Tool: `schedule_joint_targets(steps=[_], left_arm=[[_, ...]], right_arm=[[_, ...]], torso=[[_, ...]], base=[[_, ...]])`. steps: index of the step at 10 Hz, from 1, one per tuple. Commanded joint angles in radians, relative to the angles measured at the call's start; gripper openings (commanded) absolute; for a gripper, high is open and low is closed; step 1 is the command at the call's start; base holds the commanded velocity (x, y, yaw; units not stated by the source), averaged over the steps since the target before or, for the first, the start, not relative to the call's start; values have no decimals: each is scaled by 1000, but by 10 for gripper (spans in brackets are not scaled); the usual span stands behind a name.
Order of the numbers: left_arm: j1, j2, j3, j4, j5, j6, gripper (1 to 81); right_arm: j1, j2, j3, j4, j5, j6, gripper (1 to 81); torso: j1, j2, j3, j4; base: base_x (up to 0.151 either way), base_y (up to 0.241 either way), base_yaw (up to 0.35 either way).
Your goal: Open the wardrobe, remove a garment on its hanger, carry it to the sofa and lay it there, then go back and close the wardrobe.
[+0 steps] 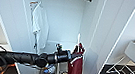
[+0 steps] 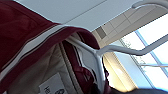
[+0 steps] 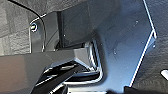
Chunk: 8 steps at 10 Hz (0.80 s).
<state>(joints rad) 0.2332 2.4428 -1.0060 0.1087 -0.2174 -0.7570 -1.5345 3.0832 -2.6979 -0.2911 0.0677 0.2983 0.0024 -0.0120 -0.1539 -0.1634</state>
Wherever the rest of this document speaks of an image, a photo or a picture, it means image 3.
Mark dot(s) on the small white floor object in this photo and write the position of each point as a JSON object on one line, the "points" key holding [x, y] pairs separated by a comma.
{"points": [[165, 75]]}

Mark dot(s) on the thick grey robot limb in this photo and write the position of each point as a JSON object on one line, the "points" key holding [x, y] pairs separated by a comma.
{"points": [[26, 70]]}

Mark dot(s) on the round metal screw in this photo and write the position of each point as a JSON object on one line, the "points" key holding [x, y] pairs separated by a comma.
{"points": [[34, 27]]}

